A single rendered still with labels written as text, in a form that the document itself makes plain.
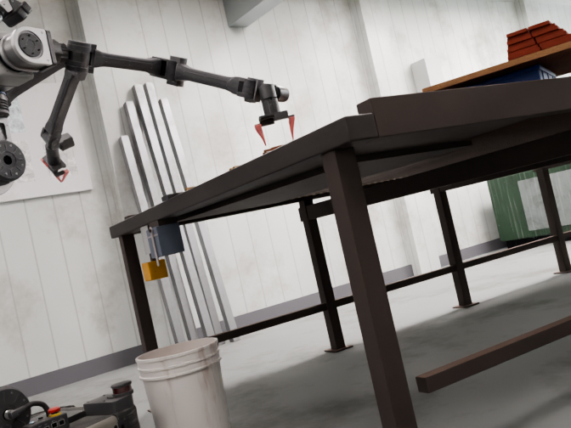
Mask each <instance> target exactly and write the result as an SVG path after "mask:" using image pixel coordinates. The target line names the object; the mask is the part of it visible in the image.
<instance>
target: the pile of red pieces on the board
mask: <svg viewBox="0 0 571 428"><path fill-rule="evenodd" d="M506 38H508V39H507V42H506V44H507V46H508V47H507V48H508V49H507V55H508V57H507V58H508V61H510V60H513V59H517V58H521V57H523V56H526V55H529V54H533V53H536V52H539V51H541V50H545V49H548V48H552V47H555V46H557V45H560V44H563V43H565V42H571V33H568V32H567V31H565V30H564V29H563V28H562V29H561V28H560V27H559V26H558V25H556V24H555V23H553V24H552V23H551V22H550V21H549V20H547V21H544V22H541V23H539V24H536V25H532V26H529V27H528V28H524V29H522V30H519V31H514V32H512V33H509V34H506Z"/></svg>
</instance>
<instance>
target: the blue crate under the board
mask: <svg viewBox="0 0 571 428"><path fill-rule="evenodd" d="M556 77H557V76H556V74H555V73H553V72H551V71H550V70H547V69H546V68H545V67H543V66H541V65H533V66H530V67H528V68H525V69H522V70H517V71H514V72H512V73H508V74H505V75H503V76H498V77H495V78H492V79H489V80H487V81H484V82H479V83H476V84H473V85H471V86H467V87H479V86H487V85H495V84H502V83H511V82H526V81H534V80H542V79H550V78H556Z"/></svg>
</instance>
